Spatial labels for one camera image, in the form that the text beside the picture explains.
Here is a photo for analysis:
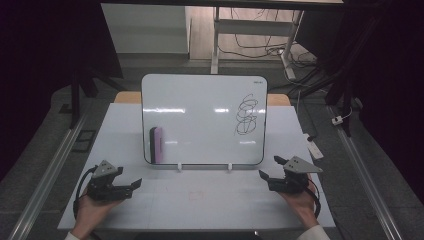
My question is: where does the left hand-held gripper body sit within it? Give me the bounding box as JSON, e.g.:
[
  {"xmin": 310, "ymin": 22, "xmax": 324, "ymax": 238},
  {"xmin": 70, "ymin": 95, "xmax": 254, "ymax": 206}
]
[{"xmin": 86, "ymin": 159, "xmax": 132, "ymax": 202}]

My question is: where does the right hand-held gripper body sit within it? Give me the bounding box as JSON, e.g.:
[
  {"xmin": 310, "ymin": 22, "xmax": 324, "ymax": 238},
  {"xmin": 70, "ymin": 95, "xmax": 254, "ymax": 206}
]
[{"xmin": 268, "ymin": 155, "xmax": 324, "ymax": 195}]

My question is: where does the person's right hand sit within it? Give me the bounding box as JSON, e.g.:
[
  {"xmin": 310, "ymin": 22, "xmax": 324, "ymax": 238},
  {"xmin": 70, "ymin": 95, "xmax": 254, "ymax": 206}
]
[{"xmin": 277, "ymin": 173, "xmax": 320, "ymax": 230}]

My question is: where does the person's left hand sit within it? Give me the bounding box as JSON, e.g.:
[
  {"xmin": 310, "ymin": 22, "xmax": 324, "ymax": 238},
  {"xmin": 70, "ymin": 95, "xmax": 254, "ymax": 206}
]
[{"xmin": 70, "ymin": 186, "xmax": 125, "ymax": 238}]

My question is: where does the white power strip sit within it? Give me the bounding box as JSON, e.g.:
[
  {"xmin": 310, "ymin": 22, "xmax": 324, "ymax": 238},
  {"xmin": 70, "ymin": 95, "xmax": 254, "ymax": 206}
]
[{"xmin": 302, "ymin": 132, "xmax": 325, "ymax": 161}]

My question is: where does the purple whiteboard eraser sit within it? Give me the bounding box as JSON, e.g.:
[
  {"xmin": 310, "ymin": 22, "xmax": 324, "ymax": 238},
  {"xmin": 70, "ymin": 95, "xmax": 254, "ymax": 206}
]
[{"xmin": 149, "ymin": 126, "xmax": 164, "ymax": 165}]

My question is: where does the wooden table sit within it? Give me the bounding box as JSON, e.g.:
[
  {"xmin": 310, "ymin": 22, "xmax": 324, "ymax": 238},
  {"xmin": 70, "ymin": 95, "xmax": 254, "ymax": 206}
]
[{"xmin": 113, "ymin": 91, "xmax": 292, "ymax": 108}]

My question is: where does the white whiteboard with black rim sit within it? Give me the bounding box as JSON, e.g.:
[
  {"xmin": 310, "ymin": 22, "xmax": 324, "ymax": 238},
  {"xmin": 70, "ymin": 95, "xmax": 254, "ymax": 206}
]
[{"xmin": 140, "ymin": 73, "xmax": 269, "ymax": 167}]

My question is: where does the black metal stand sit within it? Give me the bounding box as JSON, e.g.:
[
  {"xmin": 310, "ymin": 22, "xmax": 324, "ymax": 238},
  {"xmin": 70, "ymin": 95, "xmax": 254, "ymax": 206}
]
[
  {"xmin": 293, "ymin": 13, "xmax": 384, "ymax": 138},
  {"xmin": 59, "ymin": 64, "xmax": 129, "ymax": 130}
]

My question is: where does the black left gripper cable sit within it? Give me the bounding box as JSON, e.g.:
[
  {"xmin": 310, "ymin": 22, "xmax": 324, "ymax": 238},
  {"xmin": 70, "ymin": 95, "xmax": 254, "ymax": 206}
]
[{"xmin": 72, "ymin": 165, "xmax": 98, "ymax": 220}]

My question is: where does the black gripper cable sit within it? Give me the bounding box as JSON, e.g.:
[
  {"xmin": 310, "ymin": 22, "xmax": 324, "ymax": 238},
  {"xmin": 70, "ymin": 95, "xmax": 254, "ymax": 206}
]
[
  {"xmin": 72, "ymin": 165, "xmax": 98, "ymax": 220},
  {"xmin": 305, "ymin": 178, "xmax": 322, "ymax": 220}
]

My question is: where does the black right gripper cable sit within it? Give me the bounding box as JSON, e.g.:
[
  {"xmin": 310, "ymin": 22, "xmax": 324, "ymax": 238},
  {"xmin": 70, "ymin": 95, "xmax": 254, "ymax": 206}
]
[{"xmin": 305, "ymin": 178, "xmax": 322, "ymax": 220}]

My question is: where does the aluminium rail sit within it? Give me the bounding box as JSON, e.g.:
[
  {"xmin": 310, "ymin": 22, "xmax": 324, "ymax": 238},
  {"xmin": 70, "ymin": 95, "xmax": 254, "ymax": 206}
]
[
  {"xmin": 327, "ymin": 105, "xmax": 405, "ymax": 240},
  {"xmin": 7, "ymin": 106, "xmax": 93, "ymax": 240}
]

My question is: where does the tangle of black floor cables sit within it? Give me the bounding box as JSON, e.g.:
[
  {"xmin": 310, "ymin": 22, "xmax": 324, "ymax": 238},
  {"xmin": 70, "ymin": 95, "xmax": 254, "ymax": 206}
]
[{"xmin": 218, "ymin": 7, "xmax": 334, "ymax": 101}]

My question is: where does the white desk frame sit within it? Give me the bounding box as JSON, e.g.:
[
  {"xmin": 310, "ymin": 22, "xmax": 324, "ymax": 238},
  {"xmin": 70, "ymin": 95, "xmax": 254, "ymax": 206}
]
[{"xmin": 210, "ymin": 6, "xmax": 305, "ymax": 81}]

